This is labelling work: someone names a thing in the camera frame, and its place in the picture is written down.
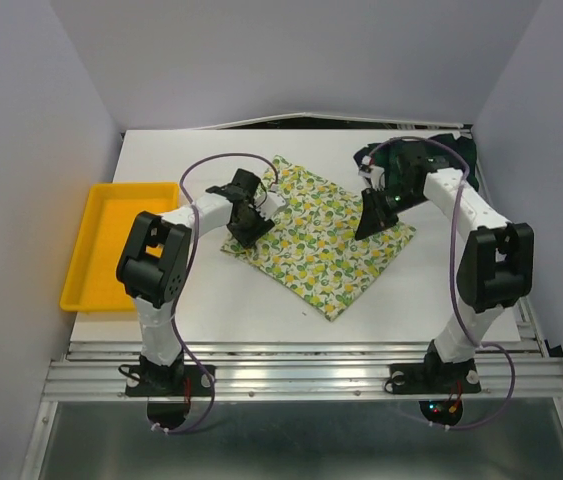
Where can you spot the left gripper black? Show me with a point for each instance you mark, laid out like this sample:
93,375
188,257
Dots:
261,227

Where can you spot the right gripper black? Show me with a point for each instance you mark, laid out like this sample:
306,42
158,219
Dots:
373,215

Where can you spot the lemon print skirt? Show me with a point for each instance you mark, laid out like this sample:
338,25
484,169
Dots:
312,249

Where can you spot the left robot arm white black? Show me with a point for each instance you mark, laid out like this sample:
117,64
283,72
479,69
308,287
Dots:
154,266

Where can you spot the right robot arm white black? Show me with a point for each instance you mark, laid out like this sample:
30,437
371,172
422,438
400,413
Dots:
488,275

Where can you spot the dark green plaid skirt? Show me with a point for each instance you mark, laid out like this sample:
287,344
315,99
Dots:
461,150

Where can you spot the yellow plastic tray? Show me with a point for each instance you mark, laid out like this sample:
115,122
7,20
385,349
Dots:
110,210

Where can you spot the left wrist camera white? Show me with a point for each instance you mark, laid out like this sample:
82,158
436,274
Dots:
268,204

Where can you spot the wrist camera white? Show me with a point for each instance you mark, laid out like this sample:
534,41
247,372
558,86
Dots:
268,204
373,175

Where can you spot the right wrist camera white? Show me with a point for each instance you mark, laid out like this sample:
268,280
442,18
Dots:
373,175

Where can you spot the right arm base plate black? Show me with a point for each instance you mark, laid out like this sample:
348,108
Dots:
418,379

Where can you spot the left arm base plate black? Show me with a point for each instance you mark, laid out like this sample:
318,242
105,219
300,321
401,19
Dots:
201,381

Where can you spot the aluminium rail frame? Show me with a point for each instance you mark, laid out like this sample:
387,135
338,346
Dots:
264,371

